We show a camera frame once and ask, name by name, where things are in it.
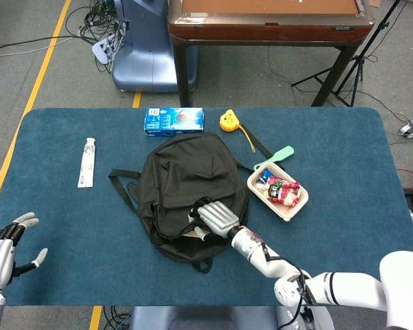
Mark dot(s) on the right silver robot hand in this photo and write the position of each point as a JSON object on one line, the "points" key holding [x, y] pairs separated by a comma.
{"points": [[217, 216]]}

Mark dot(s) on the black fabric backpack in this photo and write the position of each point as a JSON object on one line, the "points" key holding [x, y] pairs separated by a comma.
{"points": [[186, 172]]}

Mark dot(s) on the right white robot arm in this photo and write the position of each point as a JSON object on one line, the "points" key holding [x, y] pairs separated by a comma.
{"points": [[351, 285]]}

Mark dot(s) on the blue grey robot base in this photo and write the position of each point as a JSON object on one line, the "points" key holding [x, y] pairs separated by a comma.
{"points": [[148, 58]]}

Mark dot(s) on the small blue white carton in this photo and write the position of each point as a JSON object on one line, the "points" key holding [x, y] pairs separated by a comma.
{"points": [[265, 174]]}

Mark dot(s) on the red snack pouch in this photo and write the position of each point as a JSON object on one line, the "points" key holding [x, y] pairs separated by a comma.
{"points": [[282, 190]]}

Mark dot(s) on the beige plastic tray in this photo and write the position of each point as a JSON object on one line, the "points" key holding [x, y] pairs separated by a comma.
{"points": [[289, 209]]}

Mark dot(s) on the blue felt table cover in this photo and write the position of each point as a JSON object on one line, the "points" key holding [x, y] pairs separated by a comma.
{"points": [[72, 223]]}

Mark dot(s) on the mint green spatula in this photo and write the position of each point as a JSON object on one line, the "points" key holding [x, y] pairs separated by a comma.
{"points": [[278, 156]]}

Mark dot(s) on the yellow tape measure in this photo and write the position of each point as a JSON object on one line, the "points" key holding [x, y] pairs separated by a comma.
{"points": [[229, 120]]}

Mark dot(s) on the grey robot torso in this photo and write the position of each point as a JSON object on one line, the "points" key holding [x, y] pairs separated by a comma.
{"points": [[199, 318]]}

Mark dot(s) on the blue cookie box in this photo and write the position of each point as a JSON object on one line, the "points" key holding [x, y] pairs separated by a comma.
{"points": [[173, 120]]}

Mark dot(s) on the white toothpaste tube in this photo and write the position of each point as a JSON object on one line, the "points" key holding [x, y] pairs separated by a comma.
{"points": [[87, 165]]}

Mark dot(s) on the brown mahjong table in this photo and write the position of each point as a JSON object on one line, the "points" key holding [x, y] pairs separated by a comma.
{"points": [[268, 24]]}

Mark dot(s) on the black tripod stand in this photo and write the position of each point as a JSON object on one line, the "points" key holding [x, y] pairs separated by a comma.
{"points": [[352, 68]]}

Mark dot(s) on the white power strip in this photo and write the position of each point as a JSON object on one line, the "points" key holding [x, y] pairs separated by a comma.
{"points": [[101, 49]]}

